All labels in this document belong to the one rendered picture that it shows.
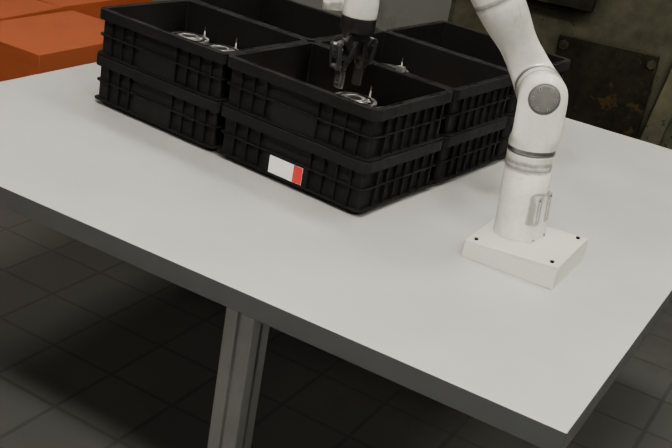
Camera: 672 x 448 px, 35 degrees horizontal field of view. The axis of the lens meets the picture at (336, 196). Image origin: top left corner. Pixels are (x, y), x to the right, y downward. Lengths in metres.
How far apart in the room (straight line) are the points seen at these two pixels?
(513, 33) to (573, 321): 0.53
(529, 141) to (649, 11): 2.09
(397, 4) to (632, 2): 1.99
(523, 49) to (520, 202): 0.29
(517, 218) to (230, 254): 0.56
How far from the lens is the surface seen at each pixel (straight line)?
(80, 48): 3.93
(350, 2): 2.22
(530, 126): 1.99
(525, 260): 1.99
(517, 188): 2.02
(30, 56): 3.81
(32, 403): 2.69
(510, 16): 1.95
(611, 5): 4.04
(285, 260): 1.88
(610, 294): 2.04
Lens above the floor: 1.51
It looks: 22 degrees down
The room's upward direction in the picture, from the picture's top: 10 degrees clockwise
